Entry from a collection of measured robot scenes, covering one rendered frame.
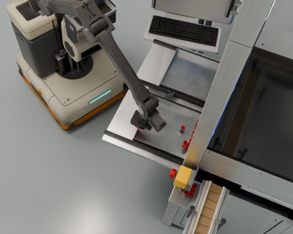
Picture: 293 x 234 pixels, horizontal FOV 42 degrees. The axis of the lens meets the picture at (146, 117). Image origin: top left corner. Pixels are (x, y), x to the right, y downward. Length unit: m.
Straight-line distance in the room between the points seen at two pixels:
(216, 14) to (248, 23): 1.46
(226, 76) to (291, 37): 0.23
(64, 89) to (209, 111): 1.61
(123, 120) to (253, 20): 1.09
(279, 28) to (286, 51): 0.07
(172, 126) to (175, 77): 0.30
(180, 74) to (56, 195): 1.21
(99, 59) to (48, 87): 0.43
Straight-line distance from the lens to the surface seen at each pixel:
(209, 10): 2.38
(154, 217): 2.62
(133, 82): 1.54
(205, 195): 1.67
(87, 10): 1.52
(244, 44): 0.99
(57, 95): 2.70
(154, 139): 1.83
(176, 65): 2.08
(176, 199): 1.74
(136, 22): 3.47
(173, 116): 1.90
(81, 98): 2.67
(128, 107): 1.92
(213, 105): 1.23
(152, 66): 2.07
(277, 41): 0.96
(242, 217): 2.01
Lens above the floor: 2.52
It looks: 60 degrees down
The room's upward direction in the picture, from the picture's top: 7 degrees clockwise
